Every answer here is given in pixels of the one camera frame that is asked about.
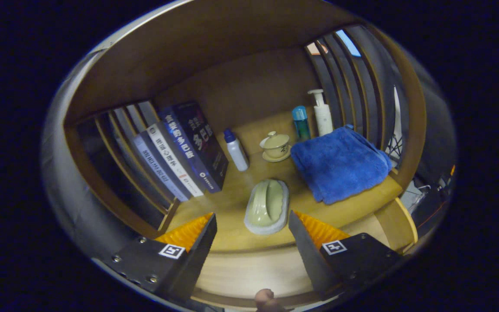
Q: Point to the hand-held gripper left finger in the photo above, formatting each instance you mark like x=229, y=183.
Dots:
x=197, y=255

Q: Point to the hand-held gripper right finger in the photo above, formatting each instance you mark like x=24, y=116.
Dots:
x=308, y=255

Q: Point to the pale green scrubbing brush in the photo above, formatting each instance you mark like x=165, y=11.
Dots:
x=267, y=203

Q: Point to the wooden countertop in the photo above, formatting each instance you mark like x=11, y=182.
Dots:
x=232, y=203

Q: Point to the wooden cabinet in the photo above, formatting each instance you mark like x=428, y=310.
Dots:
x=189, y=43

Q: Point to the blue towel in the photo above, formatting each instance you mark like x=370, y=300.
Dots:
x=340, y=167

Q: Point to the light blue book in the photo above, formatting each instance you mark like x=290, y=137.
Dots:
x=158, y=167

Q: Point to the white book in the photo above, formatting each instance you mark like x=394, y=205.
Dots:
x=173, y=160

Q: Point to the white bottle with blue cap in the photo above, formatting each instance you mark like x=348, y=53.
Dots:
x=237, y=154

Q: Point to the dark blue book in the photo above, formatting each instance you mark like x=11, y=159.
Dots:
x=197, y=143

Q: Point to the beige lidded tea cup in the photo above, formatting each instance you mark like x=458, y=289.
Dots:
x=276, y=147

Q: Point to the teal bottle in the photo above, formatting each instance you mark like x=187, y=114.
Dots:
x=301, y=125

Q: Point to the black device with orange tip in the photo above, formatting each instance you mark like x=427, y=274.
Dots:
x=431, y=208

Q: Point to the white pump bottle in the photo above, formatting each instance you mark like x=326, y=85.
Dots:
x=323, y=119

